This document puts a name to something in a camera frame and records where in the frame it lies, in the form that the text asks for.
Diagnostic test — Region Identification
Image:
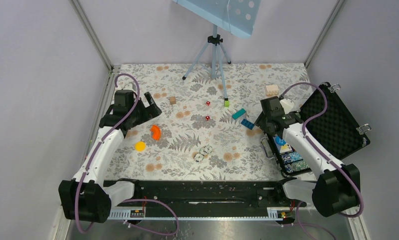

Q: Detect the yellow round button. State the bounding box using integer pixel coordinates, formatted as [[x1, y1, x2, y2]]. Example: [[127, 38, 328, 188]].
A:
[[134, 141, 146, 152]]

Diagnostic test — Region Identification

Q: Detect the teal rectangular block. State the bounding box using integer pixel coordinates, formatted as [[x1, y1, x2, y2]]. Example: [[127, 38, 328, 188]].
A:
[[232, 108, 246, 120]]

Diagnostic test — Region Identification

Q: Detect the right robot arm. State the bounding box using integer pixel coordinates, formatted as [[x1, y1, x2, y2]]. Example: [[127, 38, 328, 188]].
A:
[[255, 96, 364, 218]]

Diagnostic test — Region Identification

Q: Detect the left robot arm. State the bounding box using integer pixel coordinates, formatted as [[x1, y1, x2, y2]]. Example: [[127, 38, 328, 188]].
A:
[[58, 90, 162, 223]]

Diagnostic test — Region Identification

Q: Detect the orange curved block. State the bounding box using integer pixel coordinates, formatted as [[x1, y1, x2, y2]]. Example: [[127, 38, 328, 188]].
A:
[[150, 125, 162, 141]]

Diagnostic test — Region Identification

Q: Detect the blue lego brick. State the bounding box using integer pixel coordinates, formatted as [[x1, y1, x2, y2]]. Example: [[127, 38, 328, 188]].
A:
[[240, 118, 255, 130]]

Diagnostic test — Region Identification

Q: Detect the beige lego brick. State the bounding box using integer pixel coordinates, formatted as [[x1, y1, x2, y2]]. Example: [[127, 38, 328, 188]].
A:
[[265, 84, 280, 97]]

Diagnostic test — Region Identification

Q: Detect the brown wooden cube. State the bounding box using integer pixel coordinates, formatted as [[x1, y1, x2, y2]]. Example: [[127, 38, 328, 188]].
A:
[[169, 96, 177, 105]]

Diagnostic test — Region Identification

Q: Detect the green cube block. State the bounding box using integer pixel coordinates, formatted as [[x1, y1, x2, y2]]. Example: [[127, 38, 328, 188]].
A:
[[224, 100, 230, 108]]

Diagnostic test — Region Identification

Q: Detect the black poker case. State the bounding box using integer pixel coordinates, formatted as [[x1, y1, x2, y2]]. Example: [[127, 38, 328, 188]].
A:
[[265, 82, 371, 178]]

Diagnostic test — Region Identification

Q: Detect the floral table cloth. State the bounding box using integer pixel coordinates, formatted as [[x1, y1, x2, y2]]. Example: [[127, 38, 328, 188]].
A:
[[105, 63, 314, 181]]

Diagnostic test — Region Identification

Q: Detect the blue tripod stand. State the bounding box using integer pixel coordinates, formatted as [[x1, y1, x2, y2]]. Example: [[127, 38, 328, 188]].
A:
[[182, 24, 232, 102]]

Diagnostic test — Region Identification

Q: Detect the light blue perforated board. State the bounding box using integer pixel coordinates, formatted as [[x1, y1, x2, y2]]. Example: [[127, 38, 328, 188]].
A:
[[174, 0, 262, 39]]

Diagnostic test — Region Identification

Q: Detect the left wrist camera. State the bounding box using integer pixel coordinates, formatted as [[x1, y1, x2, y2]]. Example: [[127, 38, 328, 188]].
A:
[[121, 82, 138, 92]]

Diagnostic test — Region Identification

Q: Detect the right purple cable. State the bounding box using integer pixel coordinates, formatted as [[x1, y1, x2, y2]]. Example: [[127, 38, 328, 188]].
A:
[[280, 82, 365, 240]]

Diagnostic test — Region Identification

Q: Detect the purple cable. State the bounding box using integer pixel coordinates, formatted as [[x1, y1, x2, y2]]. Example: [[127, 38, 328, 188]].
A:
[[74, 73, 181, 237], [280, 82, 365, 240]]

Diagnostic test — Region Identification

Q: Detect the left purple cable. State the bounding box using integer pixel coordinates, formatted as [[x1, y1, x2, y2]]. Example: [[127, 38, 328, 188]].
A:
[[74, 73, 181, 237]]

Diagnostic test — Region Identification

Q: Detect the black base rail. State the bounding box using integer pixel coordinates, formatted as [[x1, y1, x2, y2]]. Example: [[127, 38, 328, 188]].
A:
[[119, 179, 300, 220]]

